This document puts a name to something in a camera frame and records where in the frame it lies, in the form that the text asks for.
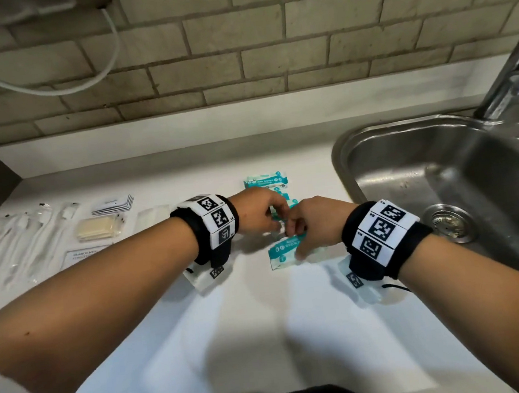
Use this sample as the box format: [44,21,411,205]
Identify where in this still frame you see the thin black cable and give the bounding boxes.
[382,281,411,296]

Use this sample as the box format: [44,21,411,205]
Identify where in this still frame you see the white countertop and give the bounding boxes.
[0,123,517,393]

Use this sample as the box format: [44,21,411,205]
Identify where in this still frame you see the stack of small white sachets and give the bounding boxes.
[90,194,136,215]

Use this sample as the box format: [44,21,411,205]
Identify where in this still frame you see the steel faucet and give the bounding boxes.
[464,30,519,122]

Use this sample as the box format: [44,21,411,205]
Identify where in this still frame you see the black wristband with marker tags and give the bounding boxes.
[168,190,245,273]
[337,194,439,286]

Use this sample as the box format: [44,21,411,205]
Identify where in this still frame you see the person's left forearm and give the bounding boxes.
[0,215,215,393]

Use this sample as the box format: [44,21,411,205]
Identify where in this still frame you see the steel sink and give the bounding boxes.
[328,104,519,310]

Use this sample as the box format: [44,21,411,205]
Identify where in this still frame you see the grey wall appliance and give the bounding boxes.
[0,0,114,26]

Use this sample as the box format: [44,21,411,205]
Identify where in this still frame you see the person's right hand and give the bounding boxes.
[281,191,364,262]

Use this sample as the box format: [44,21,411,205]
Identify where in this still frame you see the person's left hand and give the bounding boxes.
[229,183,293,239]

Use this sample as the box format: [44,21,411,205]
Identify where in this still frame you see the person's right forearm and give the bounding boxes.
[393,225,519,393]

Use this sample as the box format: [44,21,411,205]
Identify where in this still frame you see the clear comb packet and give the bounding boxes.
[132,205,174,234]

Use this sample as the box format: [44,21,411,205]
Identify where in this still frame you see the white wall cable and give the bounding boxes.
[0,6,127,102]

